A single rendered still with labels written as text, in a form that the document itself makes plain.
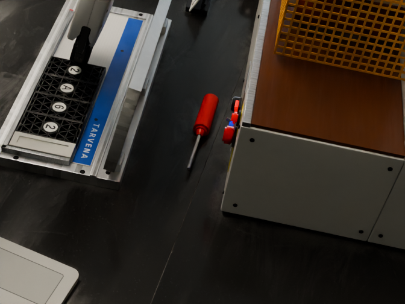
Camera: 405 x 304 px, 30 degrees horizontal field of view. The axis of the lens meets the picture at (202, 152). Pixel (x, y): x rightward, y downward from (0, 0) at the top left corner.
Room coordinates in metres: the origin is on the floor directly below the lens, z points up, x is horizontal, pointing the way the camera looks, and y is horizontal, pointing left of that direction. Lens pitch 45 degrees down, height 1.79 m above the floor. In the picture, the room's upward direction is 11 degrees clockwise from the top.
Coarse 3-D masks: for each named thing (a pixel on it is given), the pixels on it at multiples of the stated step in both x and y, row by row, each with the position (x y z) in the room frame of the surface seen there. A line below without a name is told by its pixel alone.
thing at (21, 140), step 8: (16, 136) 0.81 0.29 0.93; (24, 136) 0.81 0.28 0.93; (32, 136) 0.82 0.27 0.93; (40, 136) 0.82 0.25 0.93; (16, 144) 0.79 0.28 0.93; (24, 144) 0.80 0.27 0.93; (32, 144) 0.80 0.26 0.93; (40, 144) 0.81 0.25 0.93; (48, 144) 0.81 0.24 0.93; (56, 144) 0.81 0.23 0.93; (64, 144) 0.81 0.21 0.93; (72, 144) 0.82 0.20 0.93; (48, 152) 0.79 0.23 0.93; (56, 152) 0.79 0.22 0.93; (64, 152) 0.80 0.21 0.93; (72, 152) 0.80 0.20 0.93
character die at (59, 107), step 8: (40, 96) 0.92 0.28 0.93; (48, 96) 0.92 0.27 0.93; (56, 96) 0.92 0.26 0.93; (32, 104) 0.89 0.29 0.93; (40, 104) 0.89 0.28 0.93; (48, 104) 0.90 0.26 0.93; (56, 104) 0.90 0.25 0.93; (64, 104) 0.90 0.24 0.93; (72, 104) 0.92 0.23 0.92; (80, 104) 0.91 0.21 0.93; (88, 104) 0.91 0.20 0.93; (40, 112) 0.88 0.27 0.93; (48, 112) 0.88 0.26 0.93; (56, 112) 0.88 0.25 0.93; (64, 112) 0.89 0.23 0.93; (72, 112) 0.89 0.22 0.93; (80, 112) 0.90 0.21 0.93; (88, 112) 0.90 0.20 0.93; (72, 120) 0.87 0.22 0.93; (80, 120) 0.88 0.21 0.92
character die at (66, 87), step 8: (40, 80) 0.95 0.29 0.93; (48, 80) 0.96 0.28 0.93; (56, 80) 0.96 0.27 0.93; (64, 80) 0.97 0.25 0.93; (72, 80) 0.97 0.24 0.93; (40, 88) 0.93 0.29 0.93; (48, 88) 0.93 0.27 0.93; (56, 88) 0.94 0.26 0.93; (64, 88) 0.94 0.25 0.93; (72, 88) 0.95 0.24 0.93; (80, 88) 0.95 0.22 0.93; (88, 88) 0.96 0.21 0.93; (96, 88) 0.96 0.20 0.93; (64, 96) 0.93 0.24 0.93; (72, 96) 0.93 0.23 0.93; (80, 96) 0.94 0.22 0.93; (88, 96) 0.94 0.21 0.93
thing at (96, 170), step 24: (72, 0) 1.21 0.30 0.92; (144, 24) 1.17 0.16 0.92; (168, 24) 1.19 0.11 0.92; (48, 48) 1.05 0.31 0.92; (24, 96) 0.91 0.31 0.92; (120, 96) 0.96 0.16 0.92; (144, 96) 0.98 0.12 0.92; (0, 144) 0.80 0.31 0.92; (24, 168) 0.77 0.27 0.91; (48, 168) 0.77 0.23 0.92; (72, 168) 0.78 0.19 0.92; (96, 168) 0.79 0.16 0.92; (120, 168) 0.79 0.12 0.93
